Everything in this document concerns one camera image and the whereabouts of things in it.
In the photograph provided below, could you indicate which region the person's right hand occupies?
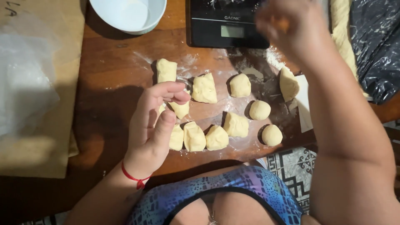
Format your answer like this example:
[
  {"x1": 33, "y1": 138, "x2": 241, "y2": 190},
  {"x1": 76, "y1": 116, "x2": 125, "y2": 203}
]
[{"x1": 255, "y1": 0, "x2": 332, "y2": 68}]

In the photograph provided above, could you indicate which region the person's left hand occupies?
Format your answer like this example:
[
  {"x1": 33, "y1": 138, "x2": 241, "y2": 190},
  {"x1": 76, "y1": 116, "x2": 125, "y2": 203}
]
[{"x1": 123, "y1": 81, "x2": 191, "y2": 181}]

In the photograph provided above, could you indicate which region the black digital kitchen scale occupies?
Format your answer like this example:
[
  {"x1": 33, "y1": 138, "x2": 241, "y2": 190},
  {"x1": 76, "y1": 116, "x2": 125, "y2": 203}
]
[{"x1": 186, "y1": 0, "x2": 270, "y2": 49}]

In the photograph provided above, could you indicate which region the long raw dough roll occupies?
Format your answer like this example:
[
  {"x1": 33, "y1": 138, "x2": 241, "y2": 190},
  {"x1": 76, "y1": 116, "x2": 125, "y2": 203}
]
[{"x1": 330, "y1": 0, "x2": 371, "y2": 98}]

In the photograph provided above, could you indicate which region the white plastic dough scraper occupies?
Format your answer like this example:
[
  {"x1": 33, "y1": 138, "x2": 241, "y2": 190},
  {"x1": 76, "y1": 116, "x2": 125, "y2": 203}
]
[{"x1": 294, "y1": 74, "x2": 314, "y2": 134}]

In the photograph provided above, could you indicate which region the group of raw dough pieces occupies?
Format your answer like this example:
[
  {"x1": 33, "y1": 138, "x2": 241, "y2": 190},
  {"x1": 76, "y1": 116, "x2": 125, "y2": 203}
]
[{"x1": 155, "y1": 58, "x2": 300, "y2": 153}]

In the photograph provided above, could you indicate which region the black plastic bag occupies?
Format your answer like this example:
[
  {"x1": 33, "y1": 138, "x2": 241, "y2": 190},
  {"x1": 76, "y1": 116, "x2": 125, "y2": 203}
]
[{"x1": 349, "y1": 0, "x2": 400, "y2": 105}]

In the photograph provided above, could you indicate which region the white bowl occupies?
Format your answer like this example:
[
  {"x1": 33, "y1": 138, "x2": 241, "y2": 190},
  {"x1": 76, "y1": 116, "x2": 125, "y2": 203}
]
[{"x1": 89, "y1": 0, "x2": 167, "y2": 35}]

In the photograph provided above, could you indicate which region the blue patterned top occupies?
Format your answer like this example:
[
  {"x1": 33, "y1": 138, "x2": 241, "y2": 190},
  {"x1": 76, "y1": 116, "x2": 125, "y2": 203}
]
[{"x1": 126, "y1": 166, "x2": 305, "y2": 225}]

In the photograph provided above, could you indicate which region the brown paper sheet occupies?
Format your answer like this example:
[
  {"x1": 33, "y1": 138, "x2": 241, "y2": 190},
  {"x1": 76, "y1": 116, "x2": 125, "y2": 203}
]
[{"x1": 0, "y1": 0, "x2": 86, "y2": 179}]

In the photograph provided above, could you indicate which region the clear plastic bag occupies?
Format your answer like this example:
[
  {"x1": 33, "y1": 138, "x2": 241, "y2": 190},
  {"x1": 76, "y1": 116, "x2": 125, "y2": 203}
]
[{"x1": 0, "y1": 22, "x2": 61, "y2": 138}]

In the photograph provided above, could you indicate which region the red string bracelet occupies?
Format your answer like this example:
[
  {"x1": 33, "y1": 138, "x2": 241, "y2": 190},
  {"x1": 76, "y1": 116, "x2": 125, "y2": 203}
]
[{"x1": 121, "y1": 161, "x2": 152, "y2": 190}]

